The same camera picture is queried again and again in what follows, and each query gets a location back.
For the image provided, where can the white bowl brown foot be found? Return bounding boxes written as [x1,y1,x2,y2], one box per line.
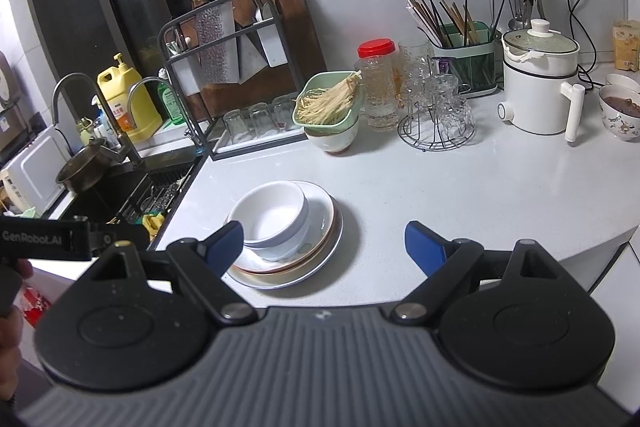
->
[304,114,360,155]

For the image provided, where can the slim grey faucet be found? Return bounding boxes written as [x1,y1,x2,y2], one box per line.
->
[126,77,208,155]

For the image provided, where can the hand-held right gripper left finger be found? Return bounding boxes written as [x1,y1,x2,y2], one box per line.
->
[92,221,257,322]

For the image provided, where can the plain white bowl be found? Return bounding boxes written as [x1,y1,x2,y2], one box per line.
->
[227,183,310,245]

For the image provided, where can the yellow paper packet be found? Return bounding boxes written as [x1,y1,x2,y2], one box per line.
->
[612,19,640,72]

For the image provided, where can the person's left hand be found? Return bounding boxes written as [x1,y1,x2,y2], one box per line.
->
[0,258,35,388]

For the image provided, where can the plain steel cleaver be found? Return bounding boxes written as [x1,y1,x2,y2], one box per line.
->
[232,2,268,84]

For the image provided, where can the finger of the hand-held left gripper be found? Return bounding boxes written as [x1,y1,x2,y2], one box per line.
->
[90,227,151,255]

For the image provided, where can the glass pot lid white knob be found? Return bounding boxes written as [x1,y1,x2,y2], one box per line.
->
[501,19,581,64]

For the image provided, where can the red printed bag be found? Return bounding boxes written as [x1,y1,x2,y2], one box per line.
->
[20,287,53,328]

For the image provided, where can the black sink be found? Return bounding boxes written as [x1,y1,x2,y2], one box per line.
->
[50,154,206,233]

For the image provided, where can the clear drinking glass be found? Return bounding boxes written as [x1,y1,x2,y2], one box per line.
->
[271,94,297,132]
[247,102,273,138]
[222,108,248,138]

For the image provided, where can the grey knife and dish rack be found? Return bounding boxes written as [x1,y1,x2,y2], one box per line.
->
[157,0,311,160]

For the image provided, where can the wire cup rack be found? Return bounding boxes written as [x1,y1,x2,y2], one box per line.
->
[397,92,476,152]

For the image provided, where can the small pale green bottle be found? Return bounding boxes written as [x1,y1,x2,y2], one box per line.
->
[75,117,96,148]

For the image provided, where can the yellow dish soap bottle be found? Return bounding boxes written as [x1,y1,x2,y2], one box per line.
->
[96,53,163,144]

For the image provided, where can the dark saucepan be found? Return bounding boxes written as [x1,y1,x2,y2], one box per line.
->
[55,138,136,194]

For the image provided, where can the pale enoki mushroom bundle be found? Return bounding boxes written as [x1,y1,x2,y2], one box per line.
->
[295,71,363,125]

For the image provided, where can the large white pink-flower plate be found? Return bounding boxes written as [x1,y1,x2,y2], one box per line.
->
[226,187,346,290]

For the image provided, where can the white rectangular blade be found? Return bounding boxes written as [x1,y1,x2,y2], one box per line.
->
[255,2,282,68]

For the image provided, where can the tall grey faucet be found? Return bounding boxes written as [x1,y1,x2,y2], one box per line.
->
[51,73,146,170]

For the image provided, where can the glass jar red lid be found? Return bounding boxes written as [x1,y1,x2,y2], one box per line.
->
[357,38,398,131]

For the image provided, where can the white plastic box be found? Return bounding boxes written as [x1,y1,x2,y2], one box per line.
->
[0,124,73,215]

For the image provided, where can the bundle of chopsticks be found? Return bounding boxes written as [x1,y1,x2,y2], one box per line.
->
[406,0,506,48]

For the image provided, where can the hammered steel cleaver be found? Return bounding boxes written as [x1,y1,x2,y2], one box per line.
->
[191,0,236,88]

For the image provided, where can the yellow sponge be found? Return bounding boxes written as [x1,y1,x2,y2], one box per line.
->
[141,213,166,235]

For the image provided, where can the pale blue plastic bowl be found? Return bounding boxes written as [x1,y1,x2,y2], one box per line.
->
[240,207,311,258]
[250,232,306,263]

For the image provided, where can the green square bowl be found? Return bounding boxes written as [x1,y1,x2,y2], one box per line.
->
[292,71,362,128]

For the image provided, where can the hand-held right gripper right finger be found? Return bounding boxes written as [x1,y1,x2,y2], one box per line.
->
[391,221,556,323]

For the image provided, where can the white electric cooking pot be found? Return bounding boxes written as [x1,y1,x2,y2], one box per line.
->
[497,52,586,144]

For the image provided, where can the clear cut-glass cup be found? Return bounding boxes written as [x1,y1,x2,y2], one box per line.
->
[400,64,436,122]
[397,38,433,68]
[435,74,476,140]

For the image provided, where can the dark wooden cutting board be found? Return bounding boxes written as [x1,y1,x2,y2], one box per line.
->
[192,0,328,120]

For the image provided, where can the brown stewed food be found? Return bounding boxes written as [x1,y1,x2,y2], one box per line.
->
[602,94,640,118]

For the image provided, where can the small white floral plate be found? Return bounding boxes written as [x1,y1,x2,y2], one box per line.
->
[230,187,342,278]
[232,181,338,270]

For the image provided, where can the floral ceramic bowl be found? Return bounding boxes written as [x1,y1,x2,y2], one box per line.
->
[598,84,640,142]

